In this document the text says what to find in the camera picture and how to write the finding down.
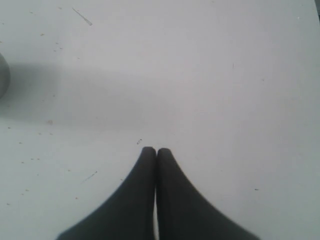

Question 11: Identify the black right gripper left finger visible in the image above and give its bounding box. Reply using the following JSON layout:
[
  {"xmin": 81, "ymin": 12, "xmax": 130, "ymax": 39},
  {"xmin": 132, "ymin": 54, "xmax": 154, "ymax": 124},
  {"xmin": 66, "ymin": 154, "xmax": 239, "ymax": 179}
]
[{"xmin": 58, "ymin": 147, "xmax": 157, "ymax": 240}]

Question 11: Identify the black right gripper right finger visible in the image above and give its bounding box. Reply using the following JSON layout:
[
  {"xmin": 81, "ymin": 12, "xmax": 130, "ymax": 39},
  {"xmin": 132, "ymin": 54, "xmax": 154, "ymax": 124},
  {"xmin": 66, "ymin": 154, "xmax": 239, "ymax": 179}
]
[{"xmin": 156, "ymin": 148, "xmax": 258, "ymax": 240}]

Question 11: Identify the stainless steel cup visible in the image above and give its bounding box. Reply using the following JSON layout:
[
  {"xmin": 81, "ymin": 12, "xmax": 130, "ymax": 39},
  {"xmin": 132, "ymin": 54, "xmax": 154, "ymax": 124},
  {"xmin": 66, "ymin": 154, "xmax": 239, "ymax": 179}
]
[{"xmin": 0, "ymin": 53, "xmax": 11, "ymax": 98}]

